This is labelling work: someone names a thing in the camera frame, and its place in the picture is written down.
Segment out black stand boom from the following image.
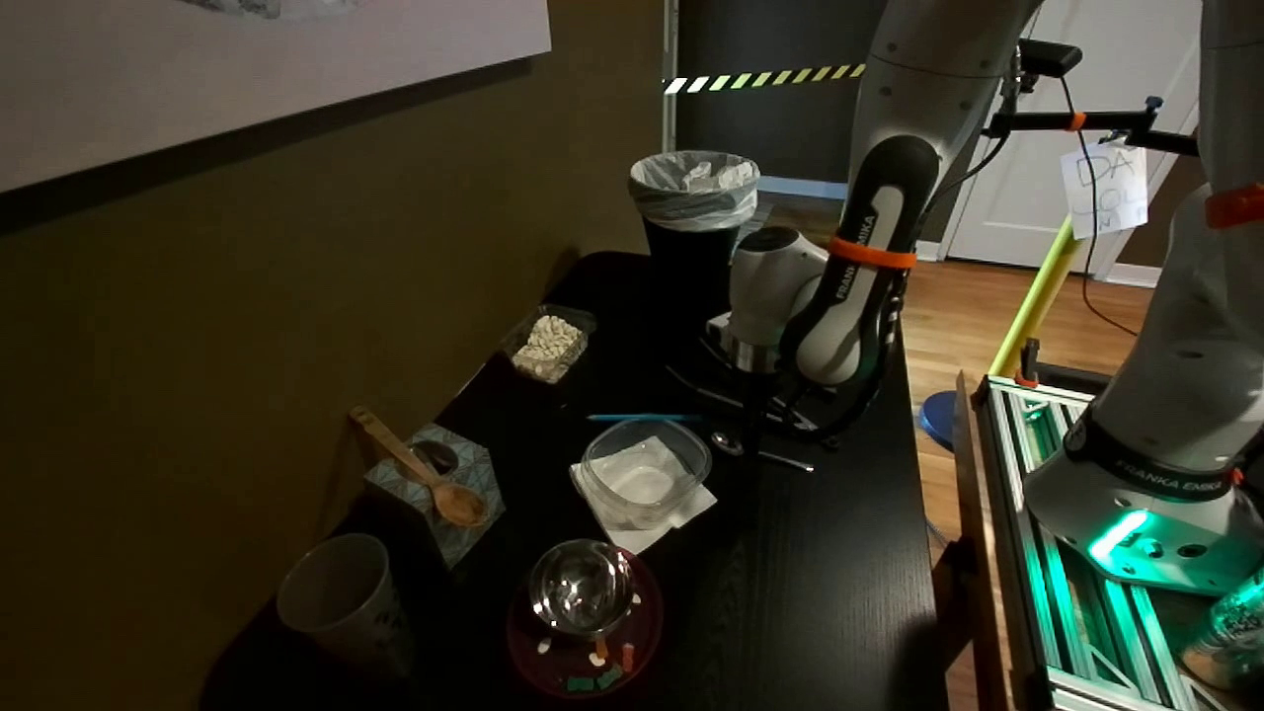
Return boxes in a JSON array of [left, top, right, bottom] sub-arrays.
[[979, 92, 1206, 160]]

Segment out thin blue straw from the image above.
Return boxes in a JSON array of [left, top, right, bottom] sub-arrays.
[[583, 408, 703, 427]]

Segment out white wall board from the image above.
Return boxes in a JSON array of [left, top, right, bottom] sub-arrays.
[[0, 0, 558, 197]]

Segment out blue floor disc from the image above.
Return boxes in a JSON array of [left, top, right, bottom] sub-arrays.
[[916, 386, 979, 452]]

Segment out yellow black hazard tape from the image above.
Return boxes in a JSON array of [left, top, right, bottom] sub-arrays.
[[658, 60, 874, 98]]

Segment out thin hanging cable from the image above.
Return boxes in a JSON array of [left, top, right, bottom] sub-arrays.
[[1058, 74, 1152, 339]]

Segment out white paper napkin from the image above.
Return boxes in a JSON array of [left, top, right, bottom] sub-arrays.
[[566, 438, 723, 560]]

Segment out white paper sheet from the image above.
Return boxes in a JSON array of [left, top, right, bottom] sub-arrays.
[[1058, 135, 1152, 240]]

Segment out orange arm strap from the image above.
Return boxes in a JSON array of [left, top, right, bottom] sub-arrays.
[[825, 231, 920, 276], [1199, 182, 1264, 231]]

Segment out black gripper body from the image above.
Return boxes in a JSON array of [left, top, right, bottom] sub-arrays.
[[703, 313, 808, 408]]

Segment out long metal tongs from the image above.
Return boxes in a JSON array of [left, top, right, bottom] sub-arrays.
[[663, 359, 823, 433]]

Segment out round glass bowl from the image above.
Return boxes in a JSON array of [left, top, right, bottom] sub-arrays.
[[525, 534, 642, 638]]

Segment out aluminium profile robot frame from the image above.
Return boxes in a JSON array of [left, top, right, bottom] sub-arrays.
[[962, 371, 1264, 711]]

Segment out wooden stand board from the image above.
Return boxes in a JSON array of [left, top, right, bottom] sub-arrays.
[[952, 371, 1020, 711]]

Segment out wooden spoon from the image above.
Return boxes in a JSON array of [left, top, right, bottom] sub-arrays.
[[344, 401, 490, 530]]

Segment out yellow bar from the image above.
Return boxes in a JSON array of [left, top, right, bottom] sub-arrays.
[[985, 211, 1082, 383]]

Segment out black trash can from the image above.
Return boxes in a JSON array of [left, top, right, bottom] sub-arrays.
[[641, 193, 762, 331]]

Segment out white door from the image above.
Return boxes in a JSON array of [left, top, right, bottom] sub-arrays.
[[939, 0, 1210, 273]]

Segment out red round plate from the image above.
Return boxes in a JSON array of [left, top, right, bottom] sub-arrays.
[[500, 576, 666, 704]]

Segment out white trash bag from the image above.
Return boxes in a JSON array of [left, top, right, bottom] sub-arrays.
[[624, 144, 765, 236]]

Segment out white paper cup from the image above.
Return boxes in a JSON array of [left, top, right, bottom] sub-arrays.
[[272, 530, 413, 676]]

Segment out black camera on stand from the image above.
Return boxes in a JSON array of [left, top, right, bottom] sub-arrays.
[[1012, 36, 1086, 93]]

